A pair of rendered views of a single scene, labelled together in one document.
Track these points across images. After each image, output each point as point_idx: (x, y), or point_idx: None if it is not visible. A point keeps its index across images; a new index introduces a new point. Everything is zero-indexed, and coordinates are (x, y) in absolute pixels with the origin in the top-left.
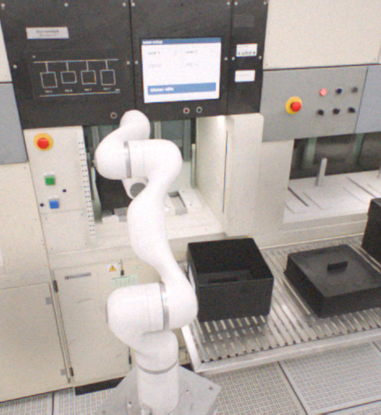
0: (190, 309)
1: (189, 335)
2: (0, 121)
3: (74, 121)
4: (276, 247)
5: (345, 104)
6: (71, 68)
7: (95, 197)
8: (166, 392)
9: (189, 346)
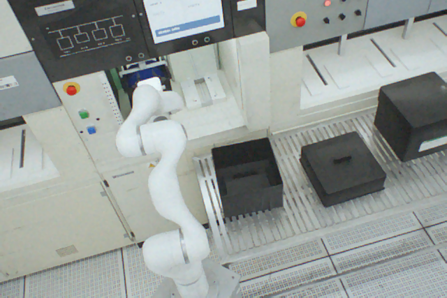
0: (203, 252)
1: (216, 230)
2: (31, 82)
3: (94, 69)
4: (295, 130)
5: (351, 8)
6: (82, 30)
7: None
8: (197, 292)
9: (216, 241)
